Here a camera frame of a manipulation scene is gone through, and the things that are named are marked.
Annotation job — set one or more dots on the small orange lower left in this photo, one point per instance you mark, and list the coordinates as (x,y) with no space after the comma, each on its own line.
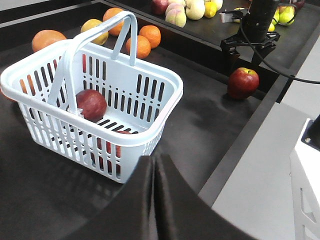
(143,48)

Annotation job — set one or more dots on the pink peach right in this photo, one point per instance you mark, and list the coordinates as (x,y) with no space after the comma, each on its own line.
(176,17)

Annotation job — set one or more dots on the pink peach left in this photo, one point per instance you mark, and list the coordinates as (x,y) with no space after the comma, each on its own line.
(175,6)

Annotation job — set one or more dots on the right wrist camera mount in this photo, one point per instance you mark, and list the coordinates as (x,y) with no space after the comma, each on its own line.
(232,15)

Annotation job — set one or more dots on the red apple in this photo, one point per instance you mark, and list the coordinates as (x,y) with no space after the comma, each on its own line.
(242,83)
(93,104)
(106,164)
(159,7)

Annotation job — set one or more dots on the small orange lower right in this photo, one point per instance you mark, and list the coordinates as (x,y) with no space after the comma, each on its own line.
(153,34)

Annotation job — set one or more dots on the yellow lemon upper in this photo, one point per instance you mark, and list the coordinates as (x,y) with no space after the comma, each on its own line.
(210,9)

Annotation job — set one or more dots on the black right produce table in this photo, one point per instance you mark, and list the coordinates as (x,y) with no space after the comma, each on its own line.
(200,41)

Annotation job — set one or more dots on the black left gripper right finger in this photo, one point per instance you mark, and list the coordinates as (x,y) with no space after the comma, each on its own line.
(180,214)

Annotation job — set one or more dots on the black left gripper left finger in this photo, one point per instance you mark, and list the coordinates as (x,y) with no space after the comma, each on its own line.
(127,216)

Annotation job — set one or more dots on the orange behind middle apple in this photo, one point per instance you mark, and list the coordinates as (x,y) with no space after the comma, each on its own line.
(45,38)

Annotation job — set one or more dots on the light blue plastic basket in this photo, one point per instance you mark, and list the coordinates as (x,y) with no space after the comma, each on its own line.
(140,96)

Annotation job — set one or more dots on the green apple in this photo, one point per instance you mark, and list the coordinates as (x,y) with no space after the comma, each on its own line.
(286,15)

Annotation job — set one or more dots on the pink peach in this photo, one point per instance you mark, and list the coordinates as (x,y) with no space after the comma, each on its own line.
(176,17)
(175,6)

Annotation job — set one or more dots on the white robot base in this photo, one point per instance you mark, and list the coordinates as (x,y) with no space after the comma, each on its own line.
(305,185)

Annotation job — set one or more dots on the small orange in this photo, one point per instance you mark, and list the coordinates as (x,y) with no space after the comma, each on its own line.
(153,34)
(143,48)

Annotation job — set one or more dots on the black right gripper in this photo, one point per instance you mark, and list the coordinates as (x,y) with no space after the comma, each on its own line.
(260,50)

